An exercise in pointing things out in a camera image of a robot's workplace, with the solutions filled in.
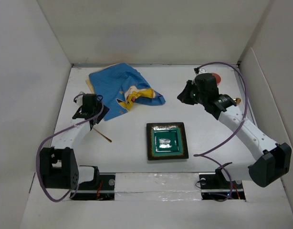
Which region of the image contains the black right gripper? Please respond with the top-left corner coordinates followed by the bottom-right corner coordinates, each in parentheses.
top-left (178, 80), bottom-right (207, 105)

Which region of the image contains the blue pikachu cloth napkin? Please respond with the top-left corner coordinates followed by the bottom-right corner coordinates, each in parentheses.
top-left (89, 63), bottom-right (166, 121)

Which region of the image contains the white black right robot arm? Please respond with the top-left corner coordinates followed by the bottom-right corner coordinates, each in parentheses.
top-left (177, 73), bottom-right (292, 188)

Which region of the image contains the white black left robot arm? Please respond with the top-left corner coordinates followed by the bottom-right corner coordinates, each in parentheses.
top-left (38, 94), bottom-right (109, 190)

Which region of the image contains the gold fork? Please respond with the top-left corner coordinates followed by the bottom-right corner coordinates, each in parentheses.
top-left (93, 127), bottom-right (112, 143)

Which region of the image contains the pink plastic cup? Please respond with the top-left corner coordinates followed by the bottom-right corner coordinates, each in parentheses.
top-left (212, 73), bottom-right (221, 86)

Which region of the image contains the square green black plate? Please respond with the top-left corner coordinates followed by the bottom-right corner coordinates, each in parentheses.
top-left (146, 122), bottom-right (189, 161)

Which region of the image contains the gold spoon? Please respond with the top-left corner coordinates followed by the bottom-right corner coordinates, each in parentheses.
top-left (234, 98), bottom-right (241, 104)

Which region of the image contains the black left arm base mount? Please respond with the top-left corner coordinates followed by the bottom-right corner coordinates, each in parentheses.
top-left (70, 173), bottom-right (115, 201)

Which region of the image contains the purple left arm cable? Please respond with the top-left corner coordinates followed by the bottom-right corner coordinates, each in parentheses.
top-left (35, 94), bottom-right (105, 203)

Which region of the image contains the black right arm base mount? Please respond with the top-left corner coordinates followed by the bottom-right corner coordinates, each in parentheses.
top-left (195, 167), bottom-right (246, 202)

